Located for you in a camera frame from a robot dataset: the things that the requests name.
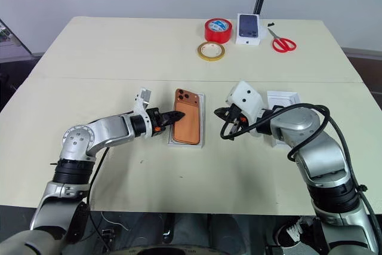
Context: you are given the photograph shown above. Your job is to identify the dark slanted frame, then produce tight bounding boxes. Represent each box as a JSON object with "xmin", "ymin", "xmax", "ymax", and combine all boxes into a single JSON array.
[{"xmin": 0, "ymin": 17, "xmax": 44, "ymax": 65}]

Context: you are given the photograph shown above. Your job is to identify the orange smartphone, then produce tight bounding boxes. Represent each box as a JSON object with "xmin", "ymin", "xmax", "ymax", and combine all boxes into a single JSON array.
[{"xmin": 172, "ymin": 88, "xmax": 202, "ymax": 146}]

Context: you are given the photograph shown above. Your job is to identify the white phone box lid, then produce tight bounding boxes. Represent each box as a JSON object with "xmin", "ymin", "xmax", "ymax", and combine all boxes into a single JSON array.
[{"xmin": 266, "ymin": 90, "xmax": 301, "ymax": 149}]

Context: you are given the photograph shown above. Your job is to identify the white phone box base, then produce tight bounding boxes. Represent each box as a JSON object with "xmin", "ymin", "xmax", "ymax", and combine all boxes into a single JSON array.
[{"xmin": 168, "ymin": 91, "xmax": 207, "ymax": 149}]

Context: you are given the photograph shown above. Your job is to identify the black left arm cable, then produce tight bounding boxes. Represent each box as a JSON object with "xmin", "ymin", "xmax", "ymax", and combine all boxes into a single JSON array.
[{"xmin": 85, "ymin": 146, "xmax": 112, "ymax": 253}]

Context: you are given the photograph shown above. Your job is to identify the red handled scissors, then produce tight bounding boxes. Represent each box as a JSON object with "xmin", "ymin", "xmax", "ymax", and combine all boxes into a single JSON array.
[{"xmin": 267, "ymin": 27, "xmax": 297, "ymax": 54}]

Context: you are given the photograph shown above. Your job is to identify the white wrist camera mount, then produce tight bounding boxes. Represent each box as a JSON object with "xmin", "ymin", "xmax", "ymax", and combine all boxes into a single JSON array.
[
  {"xmin": 224, "ymin": 81, "xmax": 266, "ymax": 125},
  {"xmin": 132, "ymin": 87, "xmax": 153, "ymax": 140}
]

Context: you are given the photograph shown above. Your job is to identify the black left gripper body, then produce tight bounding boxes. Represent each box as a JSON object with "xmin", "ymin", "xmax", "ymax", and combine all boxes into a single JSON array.
[{"xmin": 147, "ymin": 107, "xmax": 167, "ymax": 137}]

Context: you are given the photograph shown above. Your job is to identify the thin white floor cable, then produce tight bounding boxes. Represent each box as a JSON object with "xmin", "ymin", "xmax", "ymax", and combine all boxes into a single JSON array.
[{"xmin": 100, "ymin": 211, "xmax": 130, "ymax": 232}]

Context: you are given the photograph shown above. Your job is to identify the red tape roll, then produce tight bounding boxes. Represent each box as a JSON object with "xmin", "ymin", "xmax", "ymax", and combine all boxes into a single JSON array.
[{"xmin": 204, "ymin": 18, "xmax": 233, "ymax": 44}]

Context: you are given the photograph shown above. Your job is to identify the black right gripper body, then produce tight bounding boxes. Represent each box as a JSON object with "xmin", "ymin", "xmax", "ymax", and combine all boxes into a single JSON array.
[{"xmin": 227, "ymin": 103, "xmax": 249, "ymax": 132}]

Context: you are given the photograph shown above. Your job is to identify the black and white shoe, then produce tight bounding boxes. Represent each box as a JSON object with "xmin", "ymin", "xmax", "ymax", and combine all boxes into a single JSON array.
[{"xmin": 274, "ymin": 216, "xmax": 315, "ymax": 249}]

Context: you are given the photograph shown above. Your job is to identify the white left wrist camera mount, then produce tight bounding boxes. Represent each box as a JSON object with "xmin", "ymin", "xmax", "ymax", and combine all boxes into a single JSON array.
[{"xmin": 132, "ymin": 87, "xmax": 153, "ymax": 140}]

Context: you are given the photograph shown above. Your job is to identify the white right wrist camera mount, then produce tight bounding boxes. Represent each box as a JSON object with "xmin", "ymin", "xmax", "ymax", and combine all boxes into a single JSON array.
[{"xmin": 224, "ymin": 81, "xmax": 266, "ymax": 125}]

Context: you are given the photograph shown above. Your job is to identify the yellow tape roll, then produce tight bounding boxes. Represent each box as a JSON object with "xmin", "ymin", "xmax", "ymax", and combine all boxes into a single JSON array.
[{"xmin": 196, "ymin": 41, "xmax": 226, "ymax": 63}]

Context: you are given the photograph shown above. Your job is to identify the phone box with purple print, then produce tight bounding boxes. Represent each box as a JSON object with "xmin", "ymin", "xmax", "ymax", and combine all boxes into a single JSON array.
[{"xmin": 235, "ymin": 13, "xmax": 267, "ymax": 47}]

